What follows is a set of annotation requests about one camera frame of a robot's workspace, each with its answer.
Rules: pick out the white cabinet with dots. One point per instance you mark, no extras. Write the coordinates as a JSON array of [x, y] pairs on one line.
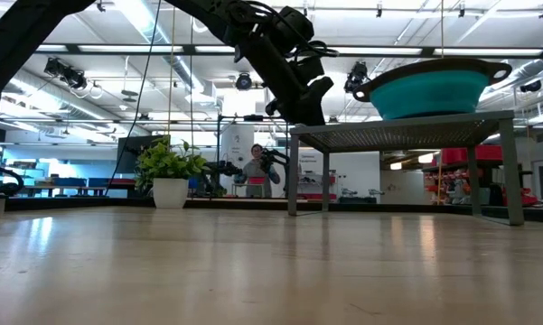
[[237, 140]]

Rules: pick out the black metal frame stand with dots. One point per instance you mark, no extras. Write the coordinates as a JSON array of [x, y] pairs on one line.
[[253, 118]]

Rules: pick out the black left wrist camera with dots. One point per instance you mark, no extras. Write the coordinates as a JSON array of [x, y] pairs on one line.
[[311, 70]]

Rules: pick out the round black overhead camera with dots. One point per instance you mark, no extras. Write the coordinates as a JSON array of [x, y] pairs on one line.
[[243, 81]]

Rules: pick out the blue bench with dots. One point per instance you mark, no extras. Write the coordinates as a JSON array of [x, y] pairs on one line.
[[72, 182]]

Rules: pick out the black background robot arm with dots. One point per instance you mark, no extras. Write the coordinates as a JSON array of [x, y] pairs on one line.
[[226, 169], [273, 158]]

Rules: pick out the grey perforated metal shelf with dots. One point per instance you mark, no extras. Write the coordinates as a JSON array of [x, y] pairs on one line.
[[388, 133]]

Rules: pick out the black ceiling camera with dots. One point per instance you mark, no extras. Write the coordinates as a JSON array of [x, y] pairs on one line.
[[530, 86], [65, 73]]

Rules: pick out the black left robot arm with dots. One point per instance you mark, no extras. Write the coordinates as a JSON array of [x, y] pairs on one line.
[[18, 40]]

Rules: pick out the small white post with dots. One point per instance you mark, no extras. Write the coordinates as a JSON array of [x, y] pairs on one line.
[[0, 205]]

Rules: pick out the teal bowl with grey rim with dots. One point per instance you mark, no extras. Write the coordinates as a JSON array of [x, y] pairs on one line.
[[429, 97]]

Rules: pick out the green plant in white pot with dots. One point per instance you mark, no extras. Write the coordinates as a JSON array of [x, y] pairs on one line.
[[169, 194]]

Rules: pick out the black overhead beam with lights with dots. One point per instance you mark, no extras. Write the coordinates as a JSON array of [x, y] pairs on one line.
[[388, 51]]

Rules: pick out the dark monitor screen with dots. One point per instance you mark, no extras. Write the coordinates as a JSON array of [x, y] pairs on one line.
[[128, 153]]

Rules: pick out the red cart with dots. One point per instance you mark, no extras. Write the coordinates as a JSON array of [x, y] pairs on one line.
[[534, 199]]

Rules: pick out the red storage bins rack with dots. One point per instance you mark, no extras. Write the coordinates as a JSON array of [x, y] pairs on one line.
[[452, 155]]

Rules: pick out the black table frame rail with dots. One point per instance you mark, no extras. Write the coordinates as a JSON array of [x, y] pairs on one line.
[[95, 204]]

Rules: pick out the person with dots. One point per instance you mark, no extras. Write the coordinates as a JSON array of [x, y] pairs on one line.
[[255, 173]]

